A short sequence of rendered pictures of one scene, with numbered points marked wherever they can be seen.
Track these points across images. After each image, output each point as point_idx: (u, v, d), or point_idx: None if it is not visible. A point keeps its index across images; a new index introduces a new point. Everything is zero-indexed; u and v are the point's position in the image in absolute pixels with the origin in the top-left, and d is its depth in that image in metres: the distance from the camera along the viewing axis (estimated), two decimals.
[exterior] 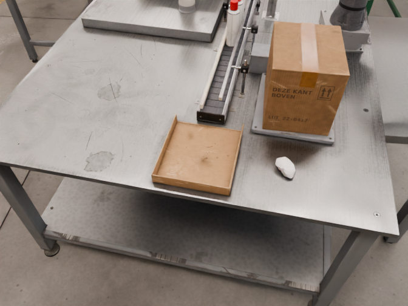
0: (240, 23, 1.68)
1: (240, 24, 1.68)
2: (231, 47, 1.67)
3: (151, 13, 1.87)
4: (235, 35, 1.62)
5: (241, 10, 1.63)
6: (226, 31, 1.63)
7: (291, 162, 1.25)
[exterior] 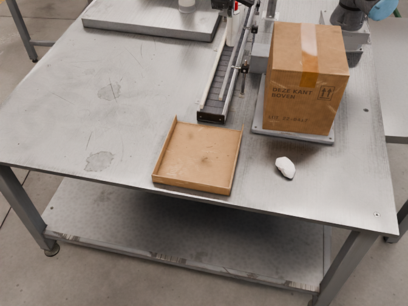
0: (240, 23, 1.68)
1: (240, 24, 1.68)
2: (231, 47, 1.67)
3: (151, 13, 1.87)
4: (235, 35, 1.62)
5: (241, 10, 1.63)
6: (226, 31, 1.63)
7: (291, 162, 1.25)
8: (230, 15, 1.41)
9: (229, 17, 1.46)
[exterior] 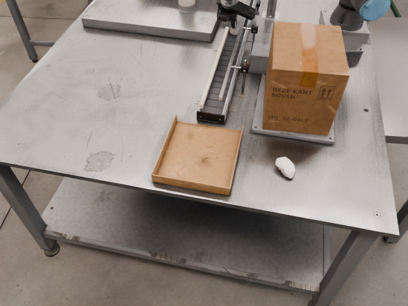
0: (243, 16, 1.72)
1: (242, 17, 1.72)
2: (234, 35, 1.73)
3: (151, 13, 1.87)
4: (238, 23, 1.69)
5: (243, 3, 1.67)
6: None
7: (291, 162, 1.25)
8: (234, 27, 1.60)
9: (233, 28, 1.65)
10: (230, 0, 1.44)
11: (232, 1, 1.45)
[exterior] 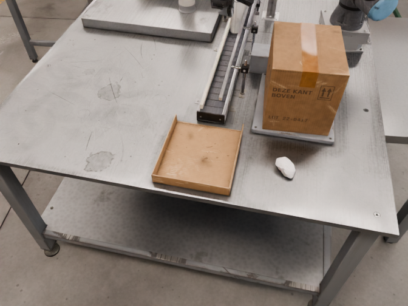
0: (243, 14, 1.73)
1: (242, 15, 1.73)
2: (235, 34, 1.74)
3: (151, 13, 1.87)
4: (238, 22, 1.70)
5: None
6: (231, 18, 1.70)
7: (291, 162, 1.25)
8: (229, 14, 1.42)
9: (229, 16, 1.47)
10: None
11: None
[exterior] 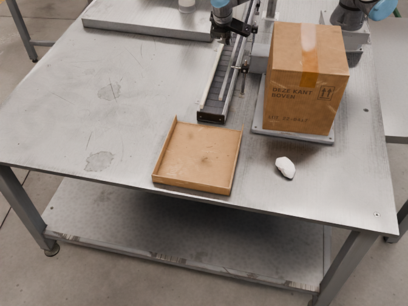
0: (243, 14, 1.73)
1: (242, 15, 1.73)
2: (235, 34, 1.74)
3: (151, 13, 1.87)
4: None
5: None
6: None
7: (291, 162, 1.25)
8: (228, 44, 1.51)
9: (227, 45, 1.56)
10: (223, 18, 1.35)
11: (226, 19, 1.36)
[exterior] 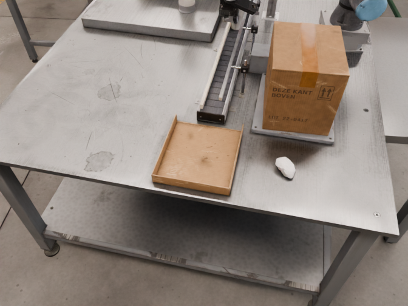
0: (244, 11, 1.75)
1: (243, 12, 1.75)
2: (235, 30, 1.76)
3: (151, 13, 1.87)
4: (239, 19, 1.72)
5: None
6: None
7: (291, 162, 1.25)
8: (235, 22, 1.63)
9: (235, 23, 1.68)
10: None
11: None
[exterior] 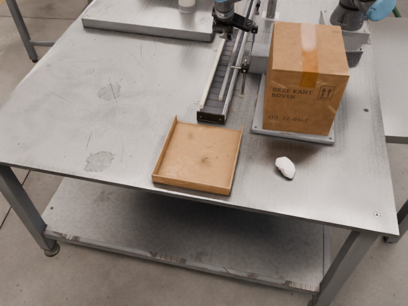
0: (244, 11, 1.75)
1: (243, 11, 1.75)
2: (236, 30, 1.76)
3: (151, 13, 1.87)
4: None
5: None
6: None
7: (291, 162, 1.25)
8: (230, 39, 1.54)
9: (229, 40, 1.59)
10: (226, 13, 1.38)
11: (227, 13, 1.38)
